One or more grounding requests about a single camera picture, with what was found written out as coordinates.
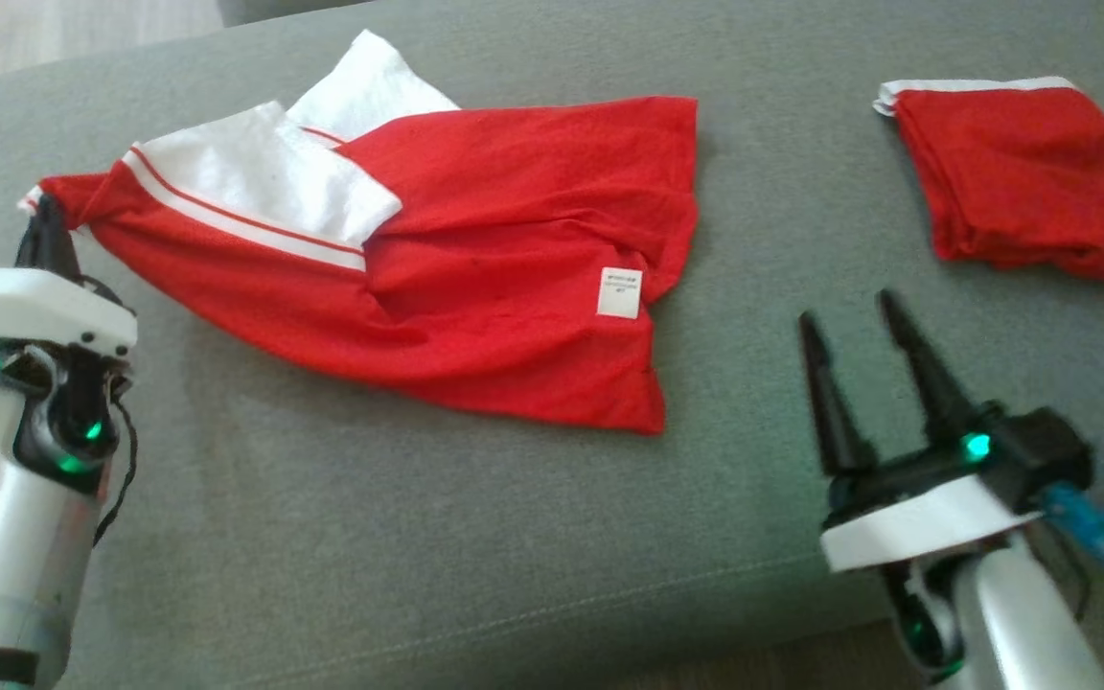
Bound grey fabric sofa seat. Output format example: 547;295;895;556
0;0;1104;690

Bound cable with blue plug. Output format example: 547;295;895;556
92;398;139;547
1041;482;1104;600

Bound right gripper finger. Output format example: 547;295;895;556
878;289;979;447
798;311;879;477

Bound red and white basketball jersey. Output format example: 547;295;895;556
18;29;702;437

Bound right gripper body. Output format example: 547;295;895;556
818;402;1044;576

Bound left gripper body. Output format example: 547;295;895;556
0;268;138;389

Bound red basketball shorts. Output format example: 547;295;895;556
873;77;1104;287

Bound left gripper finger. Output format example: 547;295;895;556
15;195;53;276
48;195;83;282

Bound left cable with blue plug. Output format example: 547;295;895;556
92;398;139;547

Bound right cable with blue plug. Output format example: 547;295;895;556
1041;482;1104;600

